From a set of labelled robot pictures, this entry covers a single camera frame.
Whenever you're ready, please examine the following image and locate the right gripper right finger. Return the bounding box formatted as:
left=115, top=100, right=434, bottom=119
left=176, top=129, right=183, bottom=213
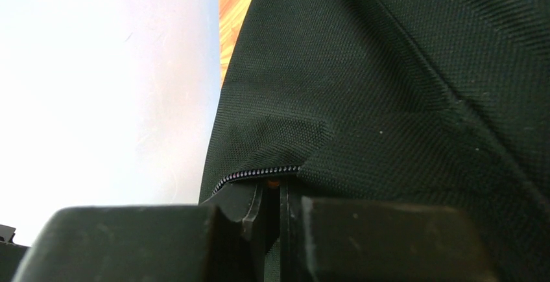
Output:
left=280, top=181, right=499, bottom=281

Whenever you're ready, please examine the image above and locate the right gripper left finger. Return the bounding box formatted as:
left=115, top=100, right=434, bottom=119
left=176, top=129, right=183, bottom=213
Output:
left=13, top=183, right=267, bottom=281

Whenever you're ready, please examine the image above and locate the brown leather wallet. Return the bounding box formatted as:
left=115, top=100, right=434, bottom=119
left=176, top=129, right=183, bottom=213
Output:
left=267, top=179, right=281, bottom=189

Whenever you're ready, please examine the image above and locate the black student backpack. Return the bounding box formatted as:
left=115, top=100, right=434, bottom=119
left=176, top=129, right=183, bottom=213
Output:
left=199, top=0, right=549, bottom=281

